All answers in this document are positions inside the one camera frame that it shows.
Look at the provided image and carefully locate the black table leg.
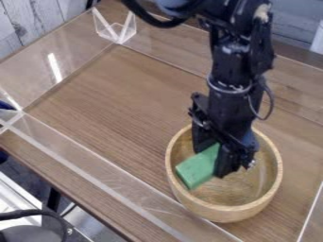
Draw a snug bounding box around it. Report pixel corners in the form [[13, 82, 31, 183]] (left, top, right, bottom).
[[47, 188, 62, 212]]

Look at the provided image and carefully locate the blue object at left edge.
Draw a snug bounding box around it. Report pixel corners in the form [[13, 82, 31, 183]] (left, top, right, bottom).
[[0, 100, 17, 111]]

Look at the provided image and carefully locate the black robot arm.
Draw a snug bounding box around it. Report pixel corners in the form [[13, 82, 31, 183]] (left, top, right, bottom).
[[122, 0, 276, 178]]

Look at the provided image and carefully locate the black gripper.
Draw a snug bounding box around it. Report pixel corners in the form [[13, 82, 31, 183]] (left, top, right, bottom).
[[190, 76, 263, 179]]

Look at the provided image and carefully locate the green rectangular block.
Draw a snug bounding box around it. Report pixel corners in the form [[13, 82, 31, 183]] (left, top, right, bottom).
[[175, 144, 219, 190]]

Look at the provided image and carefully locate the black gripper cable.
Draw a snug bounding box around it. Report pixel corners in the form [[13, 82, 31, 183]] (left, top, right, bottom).
[[246, 78, 276, 121]]

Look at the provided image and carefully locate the clear acrylic enclosure wall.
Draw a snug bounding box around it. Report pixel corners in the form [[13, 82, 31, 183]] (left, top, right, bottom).
[[0, 7, 323, 242]]

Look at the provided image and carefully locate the black cable on floor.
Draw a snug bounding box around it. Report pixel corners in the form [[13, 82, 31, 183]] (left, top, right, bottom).
[[0, 209, 69, 242]]

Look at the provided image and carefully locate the brown wooden bowl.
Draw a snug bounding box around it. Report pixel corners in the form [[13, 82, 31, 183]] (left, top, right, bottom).
[[166, 126, 285, 223]]

